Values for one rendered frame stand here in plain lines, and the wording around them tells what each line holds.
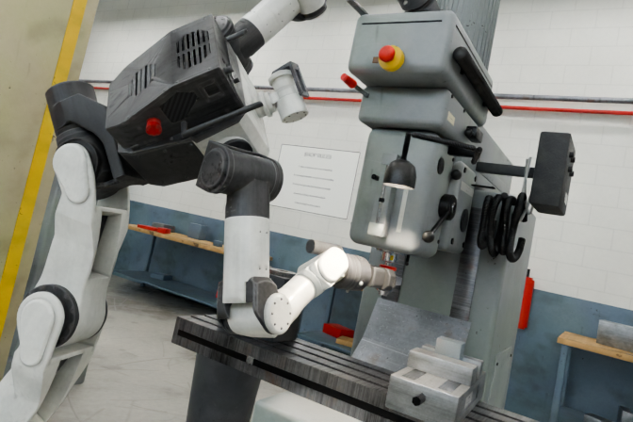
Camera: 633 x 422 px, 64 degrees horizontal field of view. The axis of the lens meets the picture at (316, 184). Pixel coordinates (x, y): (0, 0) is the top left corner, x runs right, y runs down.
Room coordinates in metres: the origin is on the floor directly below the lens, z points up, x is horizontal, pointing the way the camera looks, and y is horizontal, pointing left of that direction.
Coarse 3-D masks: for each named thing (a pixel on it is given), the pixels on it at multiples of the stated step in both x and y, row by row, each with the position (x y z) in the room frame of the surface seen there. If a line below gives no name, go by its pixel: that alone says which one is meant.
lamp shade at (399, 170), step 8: (400, 160) 1.12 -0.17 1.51; (392, 168) 1.12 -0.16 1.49; (400, 168) 1.11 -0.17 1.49; (408, 168) 1.11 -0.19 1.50; (384, 176) 1.13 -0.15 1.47; (392, 176) 1.11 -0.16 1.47; (400, 176) 1.10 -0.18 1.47; (408, 176) 1.10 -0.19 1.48; (384, 184) 1.16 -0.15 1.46; (392, 184) 1.17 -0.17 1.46; (400, 184) 1.10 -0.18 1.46; (408, 184) 1.11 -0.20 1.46
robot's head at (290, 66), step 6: (282, 66) 1.15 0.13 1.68; (288, 66) 1.15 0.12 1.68; (294, 66) 1.15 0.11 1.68; (276, 72) 1.15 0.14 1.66; (282, 72) 1.15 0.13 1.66; (294, 72) 1.14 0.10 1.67; (294, 78) 1.14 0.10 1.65; (300, 78) 1.16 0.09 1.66; (300, 84) 1.16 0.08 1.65; (300, 90) 1.13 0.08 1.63; (306, 90) 1.16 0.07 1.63; (306, 96) 1.16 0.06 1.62
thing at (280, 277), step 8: (272, 272) 1.54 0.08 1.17; (280, 272) 1.53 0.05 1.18; (288, 272) 1.56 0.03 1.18; (272, 280) 1.52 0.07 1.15; (280, 280) 1.51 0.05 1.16; (288, 280) 1.51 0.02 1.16; (296, 320) 1.58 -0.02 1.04; (288, 328) 1.55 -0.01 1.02; (296, 328) 1.58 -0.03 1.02; (280, 336) 1.52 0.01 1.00; (288, 336) 1.56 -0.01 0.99
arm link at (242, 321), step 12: (288, 288) 1.09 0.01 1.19; (300, 288) 1.11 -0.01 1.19; (312, 288) 1.13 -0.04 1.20; (300, 300) 1.09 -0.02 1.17; (240, 312) 1.00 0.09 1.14; (252, 312) 0.98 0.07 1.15; (228, 324) 1.02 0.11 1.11; (240, 324) 1.00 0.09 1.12; (252, 324) 0.98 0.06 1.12; (252, 336) 1.04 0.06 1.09; (264, 336) 1.02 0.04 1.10
